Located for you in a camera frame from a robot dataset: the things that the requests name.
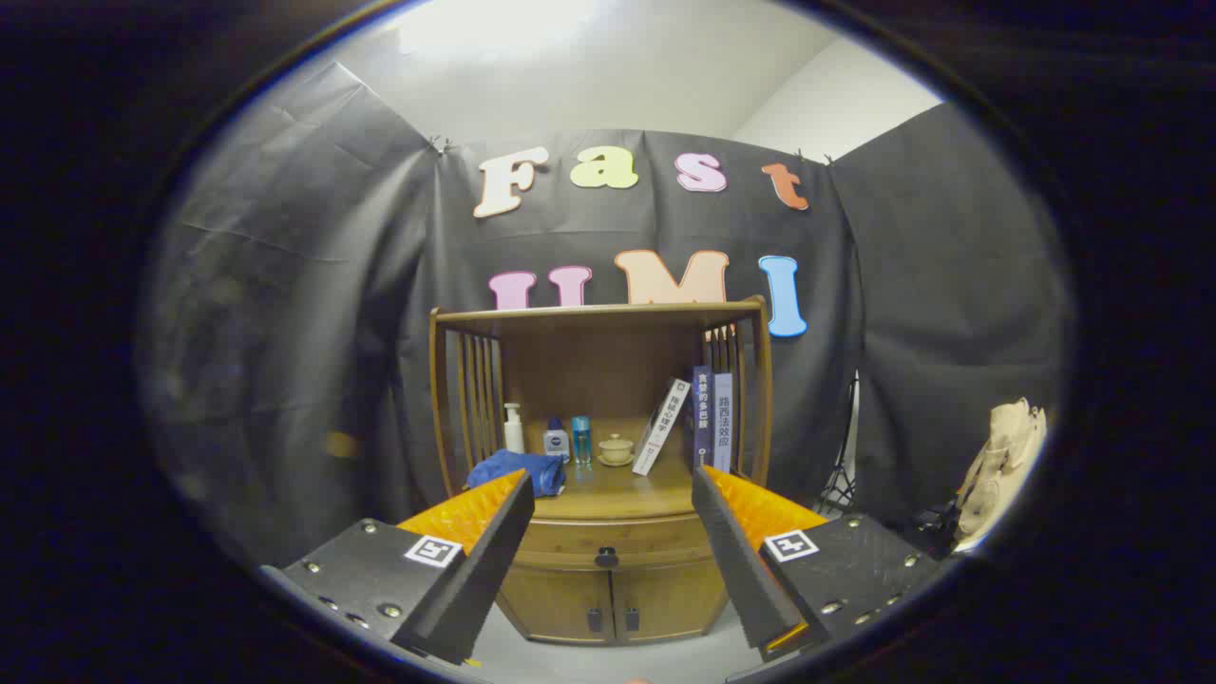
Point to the dark blue book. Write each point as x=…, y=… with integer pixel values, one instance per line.
x=702, y=418

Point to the white pump bottle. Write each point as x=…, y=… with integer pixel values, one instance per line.
x=514, y=432

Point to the light blue book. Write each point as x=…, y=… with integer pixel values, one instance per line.
x=723, y=423

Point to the wooden cabinet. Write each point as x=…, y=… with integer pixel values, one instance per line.
x=608, y=370

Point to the clear blue bottle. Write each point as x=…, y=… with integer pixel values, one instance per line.
x=581, y=442

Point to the wooden cabinet door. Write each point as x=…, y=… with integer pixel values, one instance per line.
x=560, y=598
x=670, y=597

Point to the black backdrop cloth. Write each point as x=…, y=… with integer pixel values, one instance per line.
x=313, y=332

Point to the beige cloth bag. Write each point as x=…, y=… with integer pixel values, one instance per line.
x=1002, y=465

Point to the small white blue-capped bottle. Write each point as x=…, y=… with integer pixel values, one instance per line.
x=557, y=444

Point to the wooden drawer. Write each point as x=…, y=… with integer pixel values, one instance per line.
x=646, y=541

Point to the black drawer knob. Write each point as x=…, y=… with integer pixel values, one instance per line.
x=606, y=558

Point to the white book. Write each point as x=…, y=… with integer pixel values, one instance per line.
x=661, y=427

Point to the wooden countertop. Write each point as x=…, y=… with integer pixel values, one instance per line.
x=617, y=492

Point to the blue folded towel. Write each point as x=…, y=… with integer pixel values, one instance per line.
x=518, y=467

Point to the dark equipment pile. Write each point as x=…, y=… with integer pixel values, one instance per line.
x=936, y=532

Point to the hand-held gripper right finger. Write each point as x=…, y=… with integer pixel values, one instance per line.
x=736, y=560

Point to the beige lidded ceramic cup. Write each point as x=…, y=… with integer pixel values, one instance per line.
x=616, y=449

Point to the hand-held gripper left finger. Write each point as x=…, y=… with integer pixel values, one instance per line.
x=480, y=579

